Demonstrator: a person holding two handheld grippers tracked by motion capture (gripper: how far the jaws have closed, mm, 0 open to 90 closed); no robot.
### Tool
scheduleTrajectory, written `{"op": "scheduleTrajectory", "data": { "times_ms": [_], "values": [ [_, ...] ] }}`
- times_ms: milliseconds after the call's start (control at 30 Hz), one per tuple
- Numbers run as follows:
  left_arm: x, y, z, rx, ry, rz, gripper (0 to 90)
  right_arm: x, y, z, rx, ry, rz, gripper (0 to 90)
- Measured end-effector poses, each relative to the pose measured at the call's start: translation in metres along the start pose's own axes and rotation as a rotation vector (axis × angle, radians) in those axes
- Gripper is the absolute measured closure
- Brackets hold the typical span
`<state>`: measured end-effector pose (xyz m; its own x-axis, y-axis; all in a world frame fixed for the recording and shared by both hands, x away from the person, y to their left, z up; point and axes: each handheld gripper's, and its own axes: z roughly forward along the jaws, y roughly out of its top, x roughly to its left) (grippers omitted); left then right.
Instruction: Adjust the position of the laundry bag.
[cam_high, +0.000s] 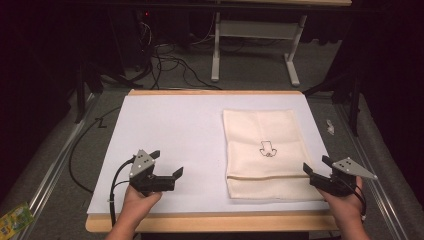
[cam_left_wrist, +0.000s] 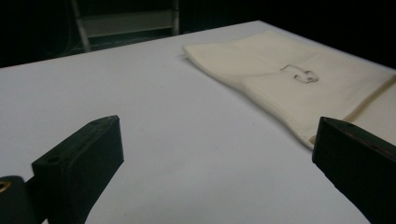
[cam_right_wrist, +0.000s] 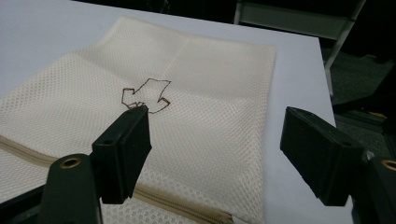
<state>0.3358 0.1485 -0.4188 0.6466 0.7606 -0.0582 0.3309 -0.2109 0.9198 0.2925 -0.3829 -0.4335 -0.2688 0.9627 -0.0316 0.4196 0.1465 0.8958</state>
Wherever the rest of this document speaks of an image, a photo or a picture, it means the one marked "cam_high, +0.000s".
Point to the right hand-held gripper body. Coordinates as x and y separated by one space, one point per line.
350 166

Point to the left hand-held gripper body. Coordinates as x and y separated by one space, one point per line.
141 163

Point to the cream cloth bag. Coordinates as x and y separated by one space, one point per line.
263 173

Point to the person's left hand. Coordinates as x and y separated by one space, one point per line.
138 203

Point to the person's right hand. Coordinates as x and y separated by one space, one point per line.
346 206

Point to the white table sheet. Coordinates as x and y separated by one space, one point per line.
180 133

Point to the small clear plastic piece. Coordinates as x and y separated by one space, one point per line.
330 127

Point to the wooden table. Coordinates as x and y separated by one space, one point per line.
213 222

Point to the black metal stand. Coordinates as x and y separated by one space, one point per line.
353 100
81 90

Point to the dark computer tower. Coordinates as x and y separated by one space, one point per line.
145 36

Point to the green printed packet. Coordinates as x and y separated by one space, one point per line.
15 220

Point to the metal floor rail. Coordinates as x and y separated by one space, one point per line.
370 160
55 163

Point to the white desk frame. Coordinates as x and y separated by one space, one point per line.
253 29

